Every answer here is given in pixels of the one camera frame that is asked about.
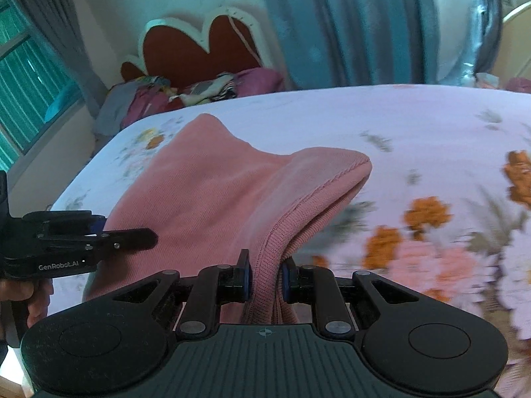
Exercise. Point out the grey curtain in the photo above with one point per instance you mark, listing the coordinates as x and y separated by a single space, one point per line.
62 16

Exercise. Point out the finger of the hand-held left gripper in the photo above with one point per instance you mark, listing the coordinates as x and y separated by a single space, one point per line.
132 239
66 220

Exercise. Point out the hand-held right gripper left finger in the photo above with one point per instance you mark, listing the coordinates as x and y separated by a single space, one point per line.
246 282

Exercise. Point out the grey garment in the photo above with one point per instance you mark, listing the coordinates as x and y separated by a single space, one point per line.
114 107

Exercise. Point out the person's left hand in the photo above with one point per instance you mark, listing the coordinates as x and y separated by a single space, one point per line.
40 304

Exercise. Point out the bright window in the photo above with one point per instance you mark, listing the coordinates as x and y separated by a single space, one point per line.
454 12

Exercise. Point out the purple cushion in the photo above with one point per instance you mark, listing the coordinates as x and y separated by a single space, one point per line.
261 81

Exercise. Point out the cream arched headboard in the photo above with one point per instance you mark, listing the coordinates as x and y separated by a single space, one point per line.
516 37

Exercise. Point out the tied blue curtain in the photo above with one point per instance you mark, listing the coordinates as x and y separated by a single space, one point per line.
489 20

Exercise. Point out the pink knit sweater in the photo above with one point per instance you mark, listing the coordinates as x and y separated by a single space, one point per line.
199 182

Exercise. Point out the patterned cloth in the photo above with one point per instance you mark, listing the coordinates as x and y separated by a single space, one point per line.
207 89

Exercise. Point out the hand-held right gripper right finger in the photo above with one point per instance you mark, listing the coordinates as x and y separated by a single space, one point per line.
285 284

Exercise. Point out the floral bedsheet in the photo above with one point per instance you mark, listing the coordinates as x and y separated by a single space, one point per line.
415 124

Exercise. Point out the red heart-shaped headboard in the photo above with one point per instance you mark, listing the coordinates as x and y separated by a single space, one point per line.
195 54

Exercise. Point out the window with teal blind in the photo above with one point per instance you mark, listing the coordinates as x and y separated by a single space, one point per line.
33 91

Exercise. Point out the wide blue curtain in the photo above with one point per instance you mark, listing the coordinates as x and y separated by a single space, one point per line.
348 29

